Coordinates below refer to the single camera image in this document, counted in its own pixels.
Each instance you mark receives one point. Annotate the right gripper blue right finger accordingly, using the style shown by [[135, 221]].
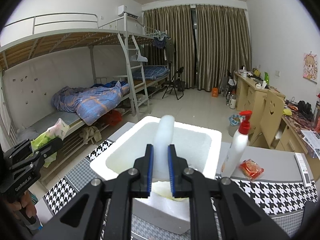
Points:
[[219, 209]]

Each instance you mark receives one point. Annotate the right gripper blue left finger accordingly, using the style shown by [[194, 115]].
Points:
[[103, 209]]

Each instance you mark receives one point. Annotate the green tissue packet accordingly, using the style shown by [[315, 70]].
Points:
[[59, 130]]

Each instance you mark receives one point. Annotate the white foam tube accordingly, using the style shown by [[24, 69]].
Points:
[[163, 149]]

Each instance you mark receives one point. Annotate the person's left hand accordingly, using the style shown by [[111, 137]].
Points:
[[27, 203]]

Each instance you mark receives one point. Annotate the red snack packet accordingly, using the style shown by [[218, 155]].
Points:
[[251, 169]]

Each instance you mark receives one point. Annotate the houndstooth table cloth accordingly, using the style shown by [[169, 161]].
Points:
[[279, 191]]

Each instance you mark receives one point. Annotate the white pump lotion bottle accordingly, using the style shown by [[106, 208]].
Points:
[[238, 145]]

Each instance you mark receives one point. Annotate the white remote control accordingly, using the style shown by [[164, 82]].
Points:
[[303, 169]]

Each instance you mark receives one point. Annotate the white styrofoam box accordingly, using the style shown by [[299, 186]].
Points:
[[199, 146]]

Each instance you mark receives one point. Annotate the blue plaid quilt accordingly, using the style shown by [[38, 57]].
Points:
[[91, 103]]

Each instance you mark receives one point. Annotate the blue waste basket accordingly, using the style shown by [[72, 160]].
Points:
[[234, 123]]

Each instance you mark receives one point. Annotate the wooden desk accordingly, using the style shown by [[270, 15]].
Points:
[[250, 97]]

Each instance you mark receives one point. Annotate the printed paper sheet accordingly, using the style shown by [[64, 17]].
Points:
[[312, 138]]

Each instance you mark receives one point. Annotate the white metal bunk bed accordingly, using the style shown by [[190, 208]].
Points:
[[42, 54]]

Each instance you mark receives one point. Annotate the wooden smiley chair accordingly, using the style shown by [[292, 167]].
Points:
[[264, 135]]

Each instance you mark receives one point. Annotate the orange box on floor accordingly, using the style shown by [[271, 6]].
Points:
[[215, 92]]

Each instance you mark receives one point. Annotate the black folding chair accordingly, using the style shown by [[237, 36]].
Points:
[[175, 84]]

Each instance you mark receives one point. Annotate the brown curtains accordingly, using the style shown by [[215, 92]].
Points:
[[209, 41]]

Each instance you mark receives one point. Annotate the white air conditioner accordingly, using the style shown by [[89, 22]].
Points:
[[122, 10]]

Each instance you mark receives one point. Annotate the cartoon girl wall poster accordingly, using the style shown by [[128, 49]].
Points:
[[311, 68]]

